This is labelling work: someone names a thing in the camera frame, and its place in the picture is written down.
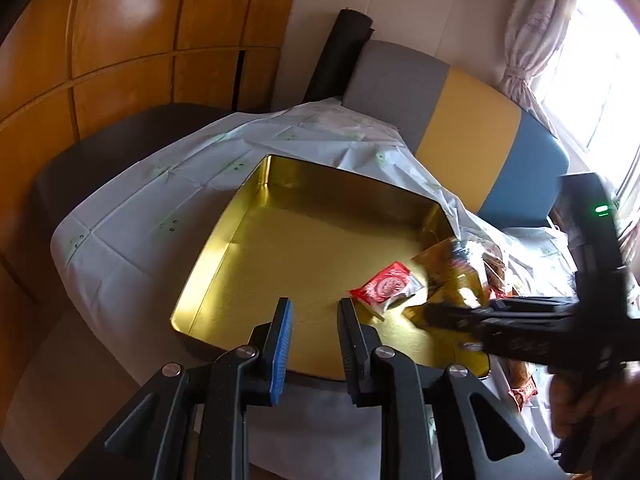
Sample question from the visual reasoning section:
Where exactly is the clear brown pastry packet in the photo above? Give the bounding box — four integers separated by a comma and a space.
482, 246, 516, 299

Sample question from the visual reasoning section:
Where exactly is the gold snack bag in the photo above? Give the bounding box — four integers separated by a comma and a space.
402, 237, 489, 330

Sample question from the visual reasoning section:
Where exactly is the small red white snack packet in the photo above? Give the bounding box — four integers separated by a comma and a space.
349, 261, 425, 320

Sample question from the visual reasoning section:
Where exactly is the red patterned snack packet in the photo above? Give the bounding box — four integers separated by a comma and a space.
506, 360, 538, 412

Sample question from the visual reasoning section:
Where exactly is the person's right hand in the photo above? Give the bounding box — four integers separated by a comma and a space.
548, 364, 639, 479

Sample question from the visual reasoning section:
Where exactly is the grey yellow blue chair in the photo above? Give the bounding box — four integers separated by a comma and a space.
343, 40, 568, 229

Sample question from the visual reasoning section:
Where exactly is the white cloud-print tablecloth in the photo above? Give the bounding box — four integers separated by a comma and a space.
51, 100, 575, 479

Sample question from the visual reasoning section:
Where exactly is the gold tin box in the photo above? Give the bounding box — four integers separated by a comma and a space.
169, 154, 494, 380

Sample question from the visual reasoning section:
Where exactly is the window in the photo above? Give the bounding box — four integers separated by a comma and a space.
537, 0, 640, 162

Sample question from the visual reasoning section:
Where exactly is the floral curtain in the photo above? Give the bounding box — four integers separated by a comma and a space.
499, 0, 576, 122

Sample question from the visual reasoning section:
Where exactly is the black rolled mat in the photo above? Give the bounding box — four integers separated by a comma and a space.
304, 9, 373, 102

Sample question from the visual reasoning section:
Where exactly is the wooden wardrobe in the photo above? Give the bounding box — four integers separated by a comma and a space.
0, 0, 306, 306

